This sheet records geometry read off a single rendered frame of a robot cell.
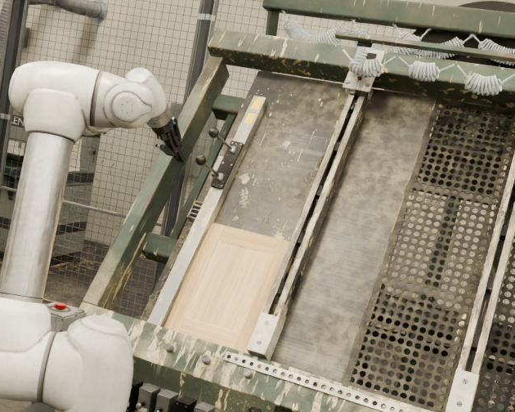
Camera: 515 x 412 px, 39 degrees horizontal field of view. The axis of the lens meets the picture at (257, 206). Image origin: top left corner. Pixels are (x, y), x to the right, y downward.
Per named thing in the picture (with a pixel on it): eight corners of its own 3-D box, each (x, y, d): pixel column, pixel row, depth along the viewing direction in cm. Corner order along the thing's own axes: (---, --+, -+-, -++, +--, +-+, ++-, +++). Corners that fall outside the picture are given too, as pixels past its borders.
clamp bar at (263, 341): (245, 355, 225) (226, 325, 205) (360, 66, 275) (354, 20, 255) (275, 364, 222) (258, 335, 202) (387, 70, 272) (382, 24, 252)
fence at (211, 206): (150, 326, 238) (146, 322, 234) (256, 101, 278) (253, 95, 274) (163, 330, 236) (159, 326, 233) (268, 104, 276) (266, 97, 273)
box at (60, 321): (22, 364, 221) (31, 306, 219) (47, 355, 232) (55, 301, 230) (54, 375, 216) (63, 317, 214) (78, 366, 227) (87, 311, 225)
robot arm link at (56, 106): (37, 409, 152) (-72, 394, 149) (47, 399, 168) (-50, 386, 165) (105, 60, 164) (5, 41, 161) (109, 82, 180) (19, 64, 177)
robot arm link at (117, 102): (160, 81, 179) (105, 70, 178) (156, 82, 162) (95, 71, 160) (151, 133, 182) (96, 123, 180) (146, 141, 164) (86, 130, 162)
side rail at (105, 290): (95, 313, 252) (81, 301, 243) (217, 73, 298) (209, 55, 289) (109, 318, 250) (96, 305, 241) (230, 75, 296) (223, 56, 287)
